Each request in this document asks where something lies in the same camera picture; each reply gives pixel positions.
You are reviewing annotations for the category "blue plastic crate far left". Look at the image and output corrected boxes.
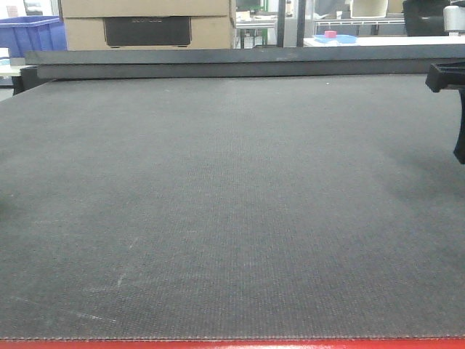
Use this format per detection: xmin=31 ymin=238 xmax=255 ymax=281
xmin=1 ymin=15 xmax=68 ymax=58

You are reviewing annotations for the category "cardboard box with black print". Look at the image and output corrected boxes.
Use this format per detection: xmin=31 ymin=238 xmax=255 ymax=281
xmin=60 ymin=0 xmax=236 ymax=51

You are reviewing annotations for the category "cream plastic bin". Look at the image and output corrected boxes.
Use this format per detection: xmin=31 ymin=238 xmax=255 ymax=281
xmin=350 ymin=0 xmax=389 ymax=19

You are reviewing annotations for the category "red conveyor front edge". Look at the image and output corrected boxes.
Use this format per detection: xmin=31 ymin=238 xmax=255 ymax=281
xmin=1 ymin=338 xmax=464 ymax=349

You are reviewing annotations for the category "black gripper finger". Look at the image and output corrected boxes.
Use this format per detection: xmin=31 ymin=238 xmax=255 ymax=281
xmin=426 ymin=62 xmax=464 ymax=164

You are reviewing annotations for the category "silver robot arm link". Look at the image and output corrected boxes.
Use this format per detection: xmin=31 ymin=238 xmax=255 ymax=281
xmin=443 ymin=5 xmax=465 ymax=34

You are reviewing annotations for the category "black office chair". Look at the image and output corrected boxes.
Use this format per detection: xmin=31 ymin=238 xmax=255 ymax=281
xmin=403 ymin=0 xmax=450 ymax=36

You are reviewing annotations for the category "dark conveyor belt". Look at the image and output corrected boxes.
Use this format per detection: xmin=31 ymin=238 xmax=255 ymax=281
xmin=1 ymin=76 xmax=464 ymax=340

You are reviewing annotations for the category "small pink block on tray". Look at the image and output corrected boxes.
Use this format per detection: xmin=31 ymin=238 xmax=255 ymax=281
xmin=324 ymin=31 xmax=337 ymax=39

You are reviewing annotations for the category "black vertical post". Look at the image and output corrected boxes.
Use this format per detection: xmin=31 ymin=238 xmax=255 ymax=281
xmin=296 ymin=0 xmax=307 ymax=47

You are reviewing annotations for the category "black conveyor back rail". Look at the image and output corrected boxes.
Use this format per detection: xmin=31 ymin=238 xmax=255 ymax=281
xmin=25 ymin=44 xmax=464 ymax=80

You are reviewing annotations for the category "white background table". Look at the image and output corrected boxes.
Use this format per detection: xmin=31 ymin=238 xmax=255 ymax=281
xmin=304 ymin=36 xmax=464 ymax=47

